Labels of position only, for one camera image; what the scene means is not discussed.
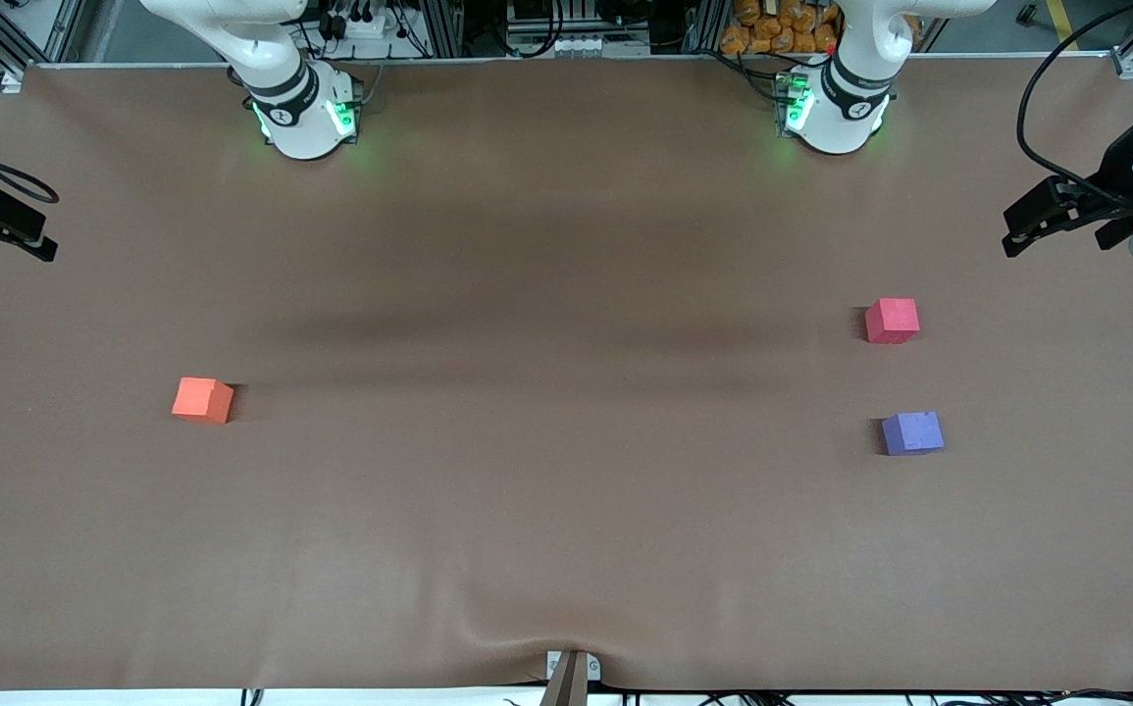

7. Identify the purple foam block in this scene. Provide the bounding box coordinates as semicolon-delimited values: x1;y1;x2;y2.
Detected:
881;411;945;457

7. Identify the red foam block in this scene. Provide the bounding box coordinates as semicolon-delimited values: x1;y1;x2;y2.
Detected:
864;298;920;345

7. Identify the pile of orange objects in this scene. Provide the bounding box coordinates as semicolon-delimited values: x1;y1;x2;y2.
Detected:
720;0;844;56

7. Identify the white power strip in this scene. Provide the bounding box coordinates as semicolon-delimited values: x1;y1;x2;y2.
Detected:
326;8;392;40

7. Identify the brown table mat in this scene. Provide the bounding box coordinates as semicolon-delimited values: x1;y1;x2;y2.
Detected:
0;54;1133;692

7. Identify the metal camera pole bracket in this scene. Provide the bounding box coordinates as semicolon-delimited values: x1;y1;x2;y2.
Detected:
540;650;602;706

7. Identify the orange foam block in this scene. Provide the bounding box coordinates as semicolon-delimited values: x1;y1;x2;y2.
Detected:
172;378;235;425

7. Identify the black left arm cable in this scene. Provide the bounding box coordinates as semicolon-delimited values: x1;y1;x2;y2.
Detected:
1015;0;1133;209

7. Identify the aluminium frame post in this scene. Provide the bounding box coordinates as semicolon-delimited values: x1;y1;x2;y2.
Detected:
424;0;466;58
689;0;729;55

